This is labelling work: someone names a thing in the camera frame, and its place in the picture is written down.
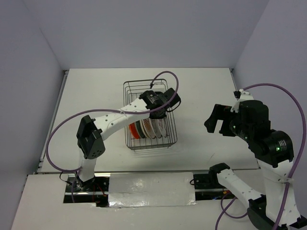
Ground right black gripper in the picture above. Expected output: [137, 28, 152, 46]
[203, 102, 250, 139]

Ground white plate red characters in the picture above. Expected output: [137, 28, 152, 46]
[156, 119, 167, 138]

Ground white plate green rim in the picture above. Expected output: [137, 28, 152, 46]
[150, 119, 162, 138]

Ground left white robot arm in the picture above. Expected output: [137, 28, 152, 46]
[76, 88, 181, 191]

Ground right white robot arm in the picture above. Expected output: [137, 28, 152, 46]
[201, 100, 307, 230]

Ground white plate orange sunburst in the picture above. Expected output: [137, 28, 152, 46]
[142, 118, 155, 139]

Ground green patterned plate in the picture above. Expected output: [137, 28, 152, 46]
[135, 121, 146, 138]

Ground silver foil sheet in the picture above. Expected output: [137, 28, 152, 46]
[108, 172, 196, 207]

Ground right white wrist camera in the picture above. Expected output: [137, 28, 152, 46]
[233, 89, 254, 107]

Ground black metal base rail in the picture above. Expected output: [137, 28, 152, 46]
[59, 173, 229, 207]

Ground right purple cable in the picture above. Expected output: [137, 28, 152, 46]
[214, 83, 304, 230]

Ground purple cable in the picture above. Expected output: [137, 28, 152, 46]
[45, 71, 179, 203]
[214, 83, 304, 230]

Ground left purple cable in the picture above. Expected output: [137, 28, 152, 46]
[45, 71, 179, 203]

